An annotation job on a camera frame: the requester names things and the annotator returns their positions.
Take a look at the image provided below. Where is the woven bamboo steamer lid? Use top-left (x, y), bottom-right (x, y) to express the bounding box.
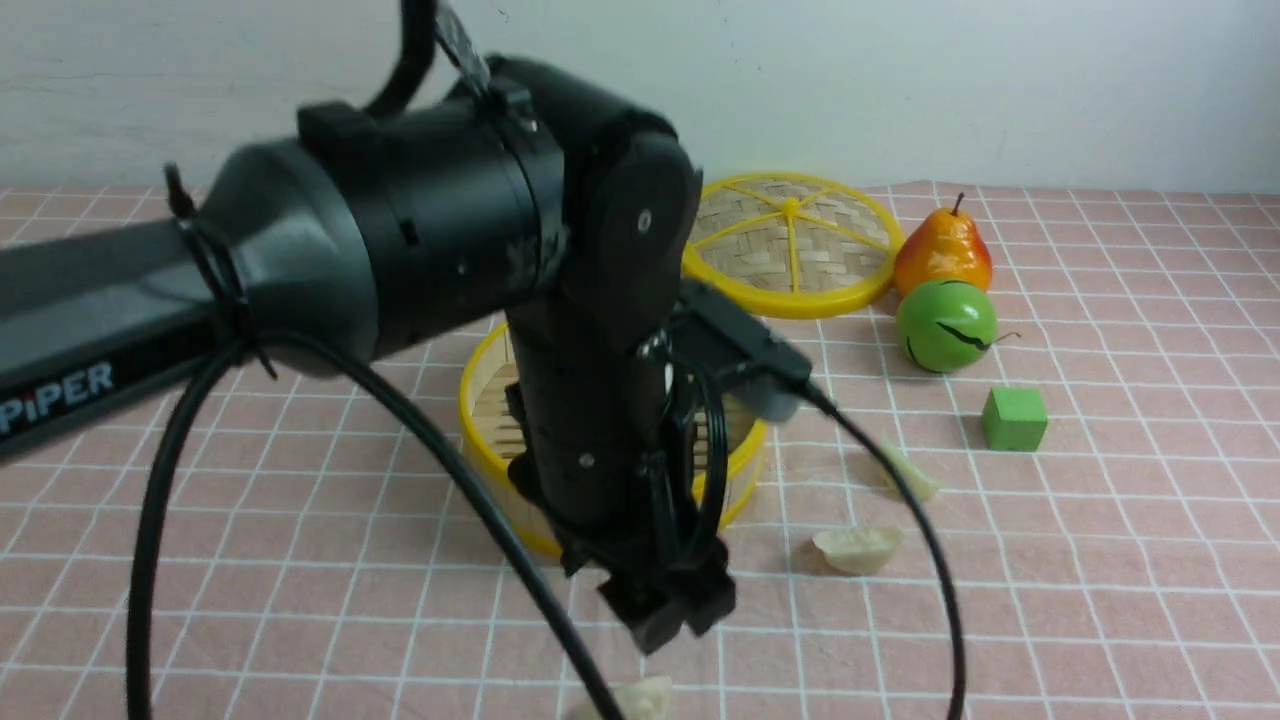
top-left (682, 172), bottom-right (905, 320)

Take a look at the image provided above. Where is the green foam cube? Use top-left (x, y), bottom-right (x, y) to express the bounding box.
top-left (980, 386), bottom-right (1050, 454)

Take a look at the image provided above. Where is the bamboo steamer tray yellow rim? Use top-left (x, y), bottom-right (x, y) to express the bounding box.
top-left (458, 323), bottom-right (768, 559)

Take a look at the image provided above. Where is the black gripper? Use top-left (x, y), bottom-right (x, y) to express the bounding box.
top-left (506, 299), bottom-right (736, 655)

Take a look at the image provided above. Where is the white dumpling front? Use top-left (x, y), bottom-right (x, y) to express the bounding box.
top-left (611, 676), bottom-right (675, 720)

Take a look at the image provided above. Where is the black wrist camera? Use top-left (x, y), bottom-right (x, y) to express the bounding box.
top-left (666, 278), bottom-right (812, 425)

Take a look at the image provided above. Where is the orange yellow toy pear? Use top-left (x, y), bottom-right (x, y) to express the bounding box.
top-left (892, 192), bottom-right (995, 297)

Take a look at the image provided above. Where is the white dumpling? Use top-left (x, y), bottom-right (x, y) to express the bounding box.
top-left (812, 527), bottom-right (904, 577)
top-left (879, 443), bottom-right (945, 503)
top-left (611, 676), bottom-right (675, 720)

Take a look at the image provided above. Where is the black cable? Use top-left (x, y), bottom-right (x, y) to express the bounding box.
top-left (125, 331), bottom-right (626, 720)

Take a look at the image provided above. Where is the green toy apple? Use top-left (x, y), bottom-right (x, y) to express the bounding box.
top-left (896, 279), bottom-right (1021, 374)

